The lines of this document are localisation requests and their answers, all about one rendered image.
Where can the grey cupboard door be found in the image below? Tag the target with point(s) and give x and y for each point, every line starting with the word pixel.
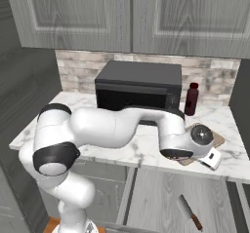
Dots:
pixel 74 16
pixel 104 191
pixel 195 16

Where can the dark red bottle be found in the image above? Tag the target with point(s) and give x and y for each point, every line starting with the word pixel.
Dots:
pixel 191 100

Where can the dark grey side cabinet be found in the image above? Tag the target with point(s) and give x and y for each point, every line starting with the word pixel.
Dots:
pixel 241 103

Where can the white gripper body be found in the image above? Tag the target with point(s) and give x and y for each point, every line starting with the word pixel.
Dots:
pixel 211 162

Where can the grey wooden drawer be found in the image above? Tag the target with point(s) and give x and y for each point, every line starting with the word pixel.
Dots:
pixel 156 201

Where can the black microwave oven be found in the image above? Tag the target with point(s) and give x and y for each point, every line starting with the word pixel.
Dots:
pixel 140 76

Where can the dark grey tall cabinet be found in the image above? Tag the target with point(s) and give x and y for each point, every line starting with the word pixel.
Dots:
pixel 22 87

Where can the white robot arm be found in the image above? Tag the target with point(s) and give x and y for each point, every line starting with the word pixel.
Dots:
pixel 97 126

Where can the grey lower cupboard door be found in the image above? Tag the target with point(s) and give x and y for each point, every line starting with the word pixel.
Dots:
pixel 104 191

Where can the grey upper cupboard door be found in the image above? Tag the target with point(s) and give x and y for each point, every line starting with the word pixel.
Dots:
pixel 74 16
pixel 195 16

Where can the wooden cutting board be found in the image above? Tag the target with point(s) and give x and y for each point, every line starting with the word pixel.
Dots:
pixel 218 140

